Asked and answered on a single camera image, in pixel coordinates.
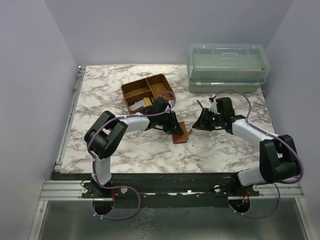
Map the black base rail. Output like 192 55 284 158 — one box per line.
50 172 259 209

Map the brown woven basket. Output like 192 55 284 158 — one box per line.
121 73 174 114

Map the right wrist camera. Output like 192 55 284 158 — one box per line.
209 97 218 114

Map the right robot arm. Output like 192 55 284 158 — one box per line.
192 96 303 196

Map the purple cable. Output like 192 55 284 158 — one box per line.
87 91 177 221
209 89 305 220

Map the brown leather card holder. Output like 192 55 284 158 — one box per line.
171 121 194 145

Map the stack of credit cards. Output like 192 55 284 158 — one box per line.
129 97 153 111

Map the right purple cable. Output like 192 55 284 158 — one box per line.
209 89 305 220

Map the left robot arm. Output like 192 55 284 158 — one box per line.
84 97 184 198

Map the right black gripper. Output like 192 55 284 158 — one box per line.
192 107 224 132

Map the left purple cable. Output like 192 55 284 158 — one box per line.
87 91 177 221

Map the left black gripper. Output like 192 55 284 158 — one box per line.
157 111 184 135

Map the clear lidded plastic box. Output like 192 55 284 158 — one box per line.
187 43 271 93

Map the aluminium side rail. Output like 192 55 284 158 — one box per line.
53 66 87 172

